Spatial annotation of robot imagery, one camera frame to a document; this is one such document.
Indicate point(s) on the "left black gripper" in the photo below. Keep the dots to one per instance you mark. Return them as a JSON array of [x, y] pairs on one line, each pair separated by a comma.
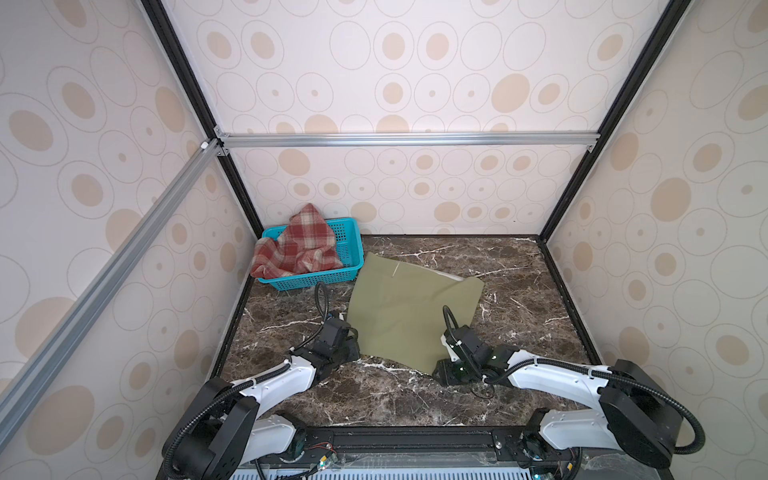
[[354, 354]]

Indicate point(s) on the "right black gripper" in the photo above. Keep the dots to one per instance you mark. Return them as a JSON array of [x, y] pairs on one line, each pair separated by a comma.
[[442, 373]]

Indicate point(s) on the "olive green skirt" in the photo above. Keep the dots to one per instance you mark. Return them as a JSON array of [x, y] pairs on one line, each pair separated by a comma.
[[397, 309]]

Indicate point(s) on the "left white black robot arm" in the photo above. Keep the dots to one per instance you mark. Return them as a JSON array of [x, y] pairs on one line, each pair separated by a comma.
[[225, 425]]

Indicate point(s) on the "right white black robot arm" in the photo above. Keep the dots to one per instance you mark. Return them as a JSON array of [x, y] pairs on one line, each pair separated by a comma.
[[621, 407]]

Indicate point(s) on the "teal plastic basket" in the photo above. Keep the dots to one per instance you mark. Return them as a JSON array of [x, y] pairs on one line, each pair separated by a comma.
[[349, 250]]

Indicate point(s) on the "red plaid skirt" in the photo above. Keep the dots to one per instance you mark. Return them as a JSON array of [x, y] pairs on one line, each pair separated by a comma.
[[306, 245]]

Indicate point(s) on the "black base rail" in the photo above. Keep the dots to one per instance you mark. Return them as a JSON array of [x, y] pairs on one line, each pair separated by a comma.
[[411, 453]]

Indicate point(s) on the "horizontal aluminium frame bar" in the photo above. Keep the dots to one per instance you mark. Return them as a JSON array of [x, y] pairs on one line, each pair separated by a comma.
[[228, 141]]

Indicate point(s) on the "left diagonal aluminium frame bar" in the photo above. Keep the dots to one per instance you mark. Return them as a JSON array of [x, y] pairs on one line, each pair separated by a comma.
[[47, 362]]

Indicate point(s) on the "left black corner post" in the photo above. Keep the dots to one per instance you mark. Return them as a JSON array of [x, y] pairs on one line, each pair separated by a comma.
[[160, 22]]

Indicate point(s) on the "black corner post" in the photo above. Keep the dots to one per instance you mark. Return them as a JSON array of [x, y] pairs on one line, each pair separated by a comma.
[[648, 56], [160, 22]]

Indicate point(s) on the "right black corner post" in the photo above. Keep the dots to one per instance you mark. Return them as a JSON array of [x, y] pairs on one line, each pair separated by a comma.
[[648, 56]]

